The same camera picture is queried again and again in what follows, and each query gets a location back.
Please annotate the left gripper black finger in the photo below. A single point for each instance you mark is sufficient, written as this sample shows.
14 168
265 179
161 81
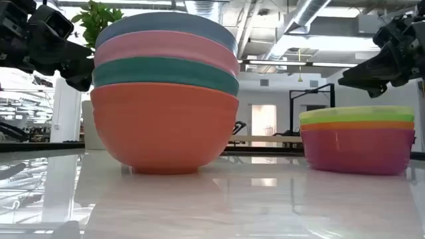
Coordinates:
79 61
81 83

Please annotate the large pink bowl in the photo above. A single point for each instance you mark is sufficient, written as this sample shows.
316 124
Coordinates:
166 46

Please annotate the large teal bowl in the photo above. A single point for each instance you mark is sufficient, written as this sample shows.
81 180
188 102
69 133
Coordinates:
166 71

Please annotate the small orange bowl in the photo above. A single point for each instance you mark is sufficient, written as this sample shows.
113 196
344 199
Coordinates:
357 125

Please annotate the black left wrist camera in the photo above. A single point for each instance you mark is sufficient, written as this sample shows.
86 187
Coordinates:
53 23

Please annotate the large blue bowl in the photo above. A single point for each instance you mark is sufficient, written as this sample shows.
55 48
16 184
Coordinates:
166 25

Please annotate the large coral orange bowl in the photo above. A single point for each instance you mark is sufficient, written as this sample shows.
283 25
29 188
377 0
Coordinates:
164 129

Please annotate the black aluminium table frame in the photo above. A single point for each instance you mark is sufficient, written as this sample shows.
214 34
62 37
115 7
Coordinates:
33 147

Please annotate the small magenta bowl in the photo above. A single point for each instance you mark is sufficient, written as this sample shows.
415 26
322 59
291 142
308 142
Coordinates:
358 151

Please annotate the silver ceiling air duct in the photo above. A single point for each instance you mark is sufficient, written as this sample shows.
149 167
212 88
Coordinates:
299 20

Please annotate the small yellow bowl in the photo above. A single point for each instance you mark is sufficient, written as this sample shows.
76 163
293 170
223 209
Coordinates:
357 110

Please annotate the ceiling strip light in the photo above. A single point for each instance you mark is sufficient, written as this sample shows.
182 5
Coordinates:
333 64
277 62

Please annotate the small green bowl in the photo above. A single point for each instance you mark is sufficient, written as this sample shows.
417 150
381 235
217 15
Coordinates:
357 118

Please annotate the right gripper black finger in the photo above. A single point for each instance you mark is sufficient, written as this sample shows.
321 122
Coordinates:
375 69
373 89

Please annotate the wooden shelf with black frame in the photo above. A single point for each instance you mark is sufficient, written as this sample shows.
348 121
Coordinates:
265 138

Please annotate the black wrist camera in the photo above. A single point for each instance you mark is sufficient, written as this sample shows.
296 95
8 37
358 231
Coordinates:
53 23
390 34

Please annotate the white plant pot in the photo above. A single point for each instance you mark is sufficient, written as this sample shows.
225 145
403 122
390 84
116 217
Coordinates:
88 126

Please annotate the green leafy plant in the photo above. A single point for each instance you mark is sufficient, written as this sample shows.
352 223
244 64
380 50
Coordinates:
96 20

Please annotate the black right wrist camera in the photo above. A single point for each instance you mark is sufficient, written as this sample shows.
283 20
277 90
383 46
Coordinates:
390 34

